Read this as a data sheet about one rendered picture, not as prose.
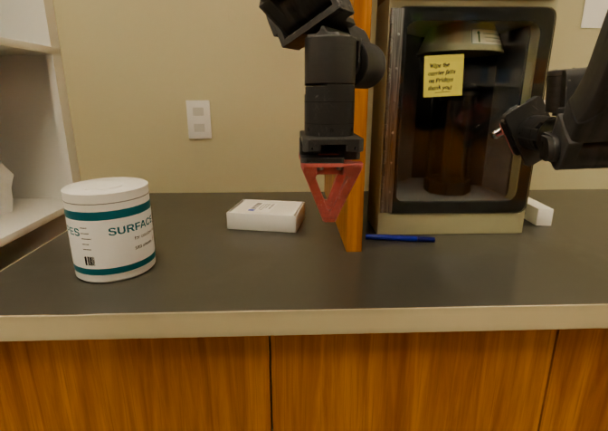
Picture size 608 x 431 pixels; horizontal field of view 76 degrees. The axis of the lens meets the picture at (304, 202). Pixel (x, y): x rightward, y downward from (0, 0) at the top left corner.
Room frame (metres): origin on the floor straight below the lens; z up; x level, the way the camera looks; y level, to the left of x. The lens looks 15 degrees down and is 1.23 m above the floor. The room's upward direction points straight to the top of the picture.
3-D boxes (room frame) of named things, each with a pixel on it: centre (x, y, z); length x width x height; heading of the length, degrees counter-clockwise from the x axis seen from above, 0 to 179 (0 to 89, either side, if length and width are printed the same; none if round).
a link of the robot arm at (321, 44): (0.46, -0.03, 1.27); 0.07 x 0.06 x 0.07; 148
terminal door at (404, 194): (0.79, -0.32, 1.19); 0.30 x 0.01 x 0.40; 91
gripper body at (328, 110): (0.46, -0.03, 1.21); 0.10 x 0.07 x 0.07; 2
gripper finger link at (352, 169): (0.45, -0.03, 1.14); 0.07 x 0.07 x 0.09; 2
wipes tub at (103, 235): (0.63, 0.33, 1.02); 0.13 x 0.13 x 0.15
